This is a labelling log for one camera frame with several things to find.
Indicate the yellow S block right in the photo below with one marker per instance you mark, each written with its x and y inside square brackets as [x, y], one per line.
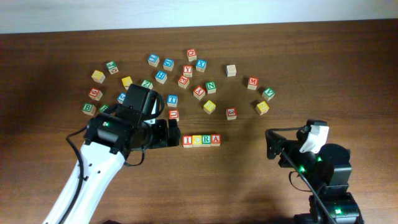
[262, 108]

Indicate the red 9 block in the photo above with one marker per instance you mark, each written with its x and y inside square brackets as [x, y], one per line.
[95, 94]

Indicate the green Z block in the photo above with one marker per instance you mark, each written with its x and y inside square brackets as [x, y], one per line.
[147, 84]

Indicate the yellow block upper left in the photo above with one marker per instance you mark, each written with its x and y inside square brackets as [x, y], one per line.
[127, 81]

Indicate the yellow block centre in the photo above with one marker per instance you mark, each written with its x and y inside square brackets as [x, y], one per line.
[209, 107]

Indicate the blue D block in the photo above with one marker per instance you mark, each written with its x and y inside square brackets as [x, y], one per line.
[168, 64]

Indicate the green R block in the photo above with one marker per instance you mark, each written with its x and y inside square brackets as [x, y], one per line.
[206, 140]

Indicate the yellow C block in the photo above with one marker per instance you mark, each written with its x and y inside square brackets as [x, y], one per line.
[197, 140]

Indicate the blue 5 block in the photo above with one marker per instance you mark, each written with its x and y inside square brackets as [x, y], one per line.
[121, 98]

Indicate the plain wooden block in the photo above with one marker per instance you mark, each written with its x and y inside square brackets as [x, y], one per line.
[231, 70]

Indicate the green V block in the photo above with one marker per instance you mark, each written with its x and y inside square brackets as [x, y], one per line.
[268, 94]

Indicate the green b block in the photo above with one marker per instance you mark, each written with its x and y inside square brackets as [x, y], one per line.
[89, 109]
[103, 108]

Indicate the red E block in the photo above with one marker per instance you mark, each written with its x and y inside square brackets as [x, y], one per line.
[183, 82]

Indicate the blue H block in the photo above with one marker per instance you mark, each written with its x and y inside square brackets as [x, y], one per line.
[161, 77]

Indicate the yellow block far left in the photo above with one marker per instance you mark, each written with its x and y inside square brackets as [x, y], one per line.
[98, 76]

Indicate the green B block right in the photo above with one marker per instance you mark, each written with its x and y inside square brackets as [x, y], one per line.
[103, 108]

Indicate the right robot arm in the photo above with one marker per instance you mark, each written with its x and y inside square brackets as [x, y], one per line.
[324, 168]

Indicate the red U block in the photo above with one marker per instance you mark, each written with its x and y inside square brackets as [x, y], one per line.
[174, 114]

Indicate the green B block left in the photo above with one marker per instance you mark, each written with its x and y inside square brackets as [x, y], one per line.
[89, 109]

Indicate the red C block top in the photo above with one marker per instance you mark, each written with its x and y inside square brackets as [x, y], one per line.
[191, 55]

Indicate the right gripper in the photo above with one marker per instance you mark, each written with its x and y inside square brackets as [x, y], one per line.
[291, 147]

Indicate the blue X block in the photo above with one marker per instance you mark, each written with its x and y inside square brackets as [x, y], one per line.
[201, 65]

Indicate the red M block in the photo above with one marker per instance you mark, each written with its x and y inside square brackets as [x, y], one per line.
[253, 83]

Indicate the green J block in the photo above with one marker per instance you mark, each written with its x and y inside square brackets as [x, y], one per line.
[112, 67]

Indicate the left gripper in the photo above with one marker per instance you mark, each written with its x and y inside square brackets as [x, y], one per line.
[162, 137]

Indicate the blue block top left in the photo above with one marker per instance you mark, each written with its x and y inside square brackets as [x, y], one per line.
[153, 60]

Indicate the red I block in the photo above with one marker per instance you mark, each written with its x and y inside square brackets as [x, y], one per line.
[187, 141]

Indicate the blue T block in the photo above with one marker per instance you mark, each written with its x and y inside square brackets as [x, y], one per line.
[172, 101]

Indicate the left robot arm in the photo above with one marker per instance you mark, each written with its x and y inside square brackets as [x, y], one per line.
[109, 138]

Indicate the red 3 block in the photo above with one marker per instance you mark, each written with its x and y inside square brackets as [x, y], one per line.
[231, 113]

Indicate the red Y block tilted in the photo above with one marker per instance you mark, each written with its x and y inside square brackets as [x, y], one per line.
[199, 92]

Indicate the red A block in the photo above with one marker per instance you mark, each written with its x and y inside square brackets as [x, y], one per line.
[215, 139]

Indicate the green N block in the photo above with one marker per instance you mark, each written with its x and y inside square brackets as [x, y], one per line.
[211, 87]

